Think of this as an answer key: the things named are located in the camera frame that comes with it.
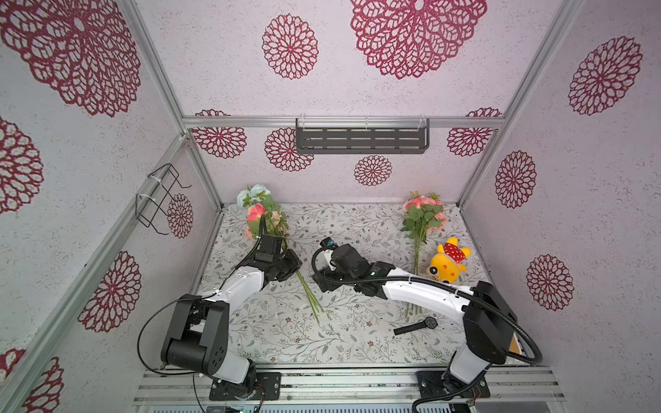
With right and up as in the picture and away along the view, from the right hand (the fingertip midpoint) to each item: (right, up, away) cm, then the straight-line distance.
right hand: (320, 269), depth 82 cm
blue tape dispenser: (+3, +9, -10) cm, 14 cm away
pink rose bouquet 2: (-23, +22, +14) cm, 34 cm away
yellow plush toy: (+45, 0, +10) cm, 47 cm away
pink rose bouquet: (+43, +19, +27) cm, 54 cm away
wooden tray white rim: (+58, -22, -6) cm, 62 cm away
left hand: (-6, +1, +9) cm, 11 cm away
